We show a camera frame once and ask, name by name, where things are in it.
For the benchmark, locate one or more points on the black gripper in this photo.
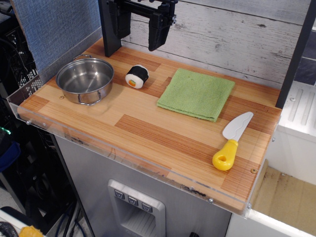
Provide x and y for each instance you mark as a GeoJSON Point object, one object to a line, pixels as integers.
{"type": "Point", "coordinates": [161, 18]}

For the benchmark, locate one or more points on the plush sushi roll toy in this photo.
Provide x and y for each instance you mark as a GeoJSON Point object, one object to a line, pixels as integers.
{"type": "Point", "coordinates": [137, 76]}

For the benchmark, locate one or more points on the stainless steel pot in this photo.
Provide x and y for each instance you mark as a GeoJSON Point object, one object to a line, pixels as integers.
{"type": "Point", "coordinates": [85, 80]}

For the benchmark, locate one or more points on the blue fabric partition panel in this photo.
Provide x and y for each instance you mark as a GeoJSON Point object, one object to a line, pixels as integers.
{"type": "Point", "coordinates": [57, 31]}

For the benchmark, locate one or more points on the green folded cloth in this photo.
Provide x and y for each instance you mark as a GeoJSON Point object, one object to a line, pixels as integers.
{"type": "Point", "coordinates": [196, 95]}

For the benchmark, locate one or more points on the black plastic crate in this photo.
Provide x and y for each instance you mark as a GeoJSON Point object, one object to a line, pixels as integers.
{"type": "Point", "coordinates": [17, 66]}

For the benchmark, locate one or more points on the silver toy fridge cabinet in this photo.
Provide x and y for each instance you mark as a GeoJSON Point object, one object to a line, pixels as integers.
{"type": "Point", "coordinates": [91, 172]}

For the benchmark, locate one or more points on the grey water dispenser panel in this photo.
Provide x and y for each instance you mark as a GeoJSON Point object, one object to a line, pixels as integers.
{"type": "Point", "coordinates": [137, 214]}

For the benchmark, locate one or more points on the clear acrylic table guard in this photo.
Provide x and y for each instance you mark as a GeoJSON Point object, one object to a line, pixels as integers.
{"type": "Point", "coordinates": [128, 126]}

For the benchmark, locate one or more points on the black vertical post left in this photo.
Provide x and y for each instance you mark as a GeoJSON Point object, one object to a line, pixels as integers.
{"type": "Point", "coordinates": [111, 42]}

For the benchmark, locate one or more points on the black vertical post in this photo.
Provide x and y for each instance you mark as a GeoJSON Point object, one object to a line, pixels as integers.
{"type": "Point", "coordinates": [111, 42]}
{"type": "Point", "coordinates": [297, 54]}

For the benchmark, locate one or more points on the yellow handled toy knife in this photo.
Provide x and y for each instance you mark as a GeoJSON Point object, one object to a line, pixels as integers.
{"type": "Point", "coordinates": [224, 159]}

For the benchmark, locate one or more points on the black vertical post right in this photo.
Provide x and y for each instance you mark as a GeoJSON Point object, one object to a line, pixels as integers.
{"type": "Point", "coordinates": [297, 54]}

